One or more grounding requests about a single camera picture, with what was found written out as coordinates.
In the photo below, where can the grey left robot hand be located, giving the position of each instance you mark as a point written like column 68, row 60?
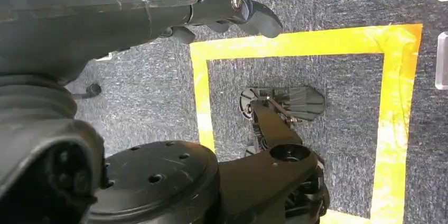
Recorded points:
column 105, row 12

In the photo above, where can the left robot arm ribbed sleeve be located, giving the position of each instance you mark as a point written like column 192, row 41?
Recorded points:
column 35, row 138

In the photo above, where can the black robot leg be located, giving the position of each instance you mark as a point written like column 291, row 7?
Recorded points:
column 175, row 184

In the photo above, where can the black robot foot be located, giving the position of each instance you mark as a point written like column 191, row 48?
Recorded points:
column 301, row 101

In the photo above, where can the yellow floor tape square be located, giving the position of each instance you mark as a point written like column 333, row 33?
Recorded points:
column 395, row 110

